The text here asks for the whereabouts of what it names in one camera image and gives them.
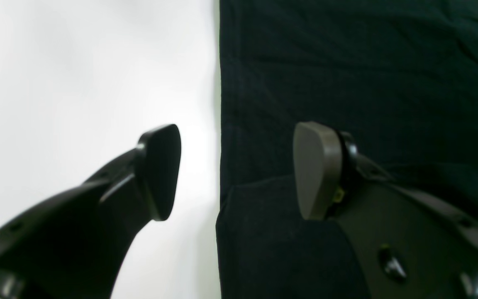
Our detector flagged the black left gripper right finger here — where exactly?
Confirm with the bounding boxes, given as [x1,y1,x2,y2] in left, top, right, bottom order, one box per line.
[293,122,478,299]

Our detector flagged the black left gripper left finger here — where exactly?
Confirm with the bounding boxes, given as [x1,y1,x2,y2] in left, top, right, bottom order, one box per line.
[0,125,181,299]

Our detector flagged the black T-shirt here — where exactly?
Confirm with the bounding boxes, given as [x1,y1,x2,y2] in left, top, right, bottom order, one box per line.
[216,0,478,299]

